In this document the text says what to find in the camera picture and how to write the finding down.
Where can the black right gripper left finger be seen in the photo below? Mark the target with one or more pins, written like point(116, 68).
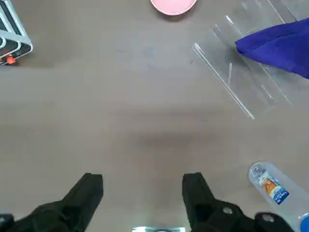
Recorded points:
point(79, 193)

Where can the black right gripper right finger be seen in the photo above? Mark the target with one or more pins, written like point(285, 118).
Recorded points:
point(198, 193)

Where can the purple microfibre towel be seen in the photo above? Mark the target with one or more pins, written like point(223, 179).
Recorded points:
point(277, 46)

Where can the clear acrylic stepped storage rack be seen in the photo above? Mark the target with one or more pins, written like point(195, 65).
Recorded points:
point(241, 84)

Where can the clear plastic bottle blue cap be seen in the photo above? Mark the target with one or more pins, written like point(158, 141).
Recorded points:
point(270, 188)

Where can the pink bowl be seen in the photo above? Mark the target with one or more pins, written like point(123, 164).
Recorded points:
point(172, 6)

